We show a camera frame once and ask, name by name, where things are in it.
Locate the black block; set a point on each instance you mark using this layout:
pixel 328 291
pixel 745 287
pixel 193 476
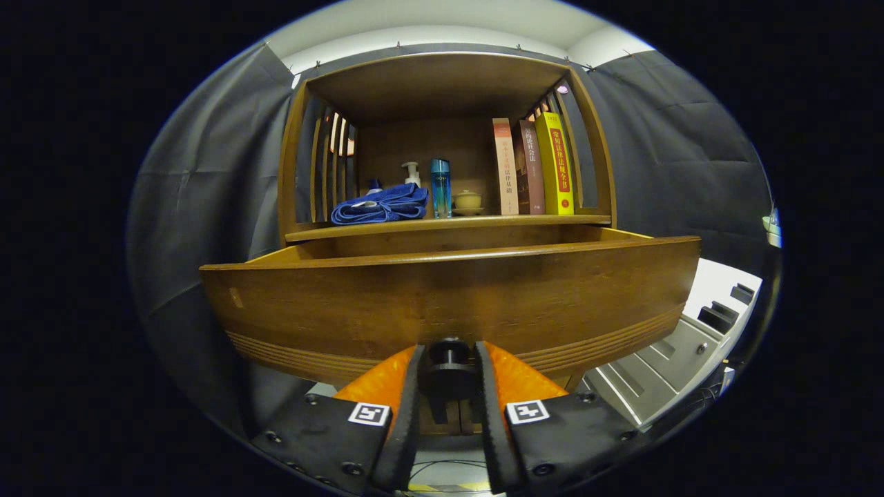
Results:
pixel 742 293
pixel 718 317

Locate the yellow book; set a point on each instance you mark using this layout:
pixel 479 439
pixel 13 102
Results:
pixel 556 166

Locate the small white blue-capped bottle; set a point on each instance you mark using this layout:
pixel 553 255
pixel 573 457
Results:
pixel 373 185

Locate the blue glass bottle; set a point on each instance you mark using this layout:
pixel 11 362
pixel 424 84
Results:
pixel 440 186

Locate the black backdrop cloth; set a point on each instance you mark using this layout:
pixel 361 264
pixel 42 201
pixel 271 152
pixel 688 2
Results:
pixel 200 207

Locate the wooden countertop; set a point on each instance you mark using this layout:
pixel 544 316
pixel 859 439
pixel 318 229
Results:
pixel 449 224

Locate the brown book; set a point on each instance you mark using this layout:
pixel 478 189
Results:
pixel 530 169

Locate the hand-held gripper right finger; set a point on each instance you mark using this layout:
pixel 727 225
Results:
pixel 492 442

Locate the white pump bottle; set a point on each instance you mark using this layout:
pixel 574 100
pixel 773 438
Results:
pixel 412 174

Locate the wooden drawer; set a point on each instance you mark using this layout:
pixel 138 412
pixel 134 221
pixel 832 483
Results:
pixel 449 297

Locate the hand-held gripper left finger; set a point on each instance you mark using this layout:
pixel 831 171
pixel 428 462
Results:
pixel 406 449

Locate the blue folded towel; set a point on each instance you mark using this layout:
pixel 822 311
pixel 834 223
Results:
pixel 387 203

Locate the black drawer knob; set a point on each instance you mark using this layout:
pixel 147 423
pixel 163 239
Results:
pixel 449 376

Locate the yellow lidded ceramic cup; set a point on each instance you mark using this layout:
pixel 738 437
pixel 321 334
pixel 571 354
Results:
pixel 467 201

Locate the wooden cabinet with shelf frame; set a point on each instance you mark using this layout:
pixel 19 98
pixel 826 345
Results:
pixel 435 83

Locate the orange and white book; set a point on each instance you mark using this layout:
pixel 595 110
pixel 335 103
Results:
pixel 504 166

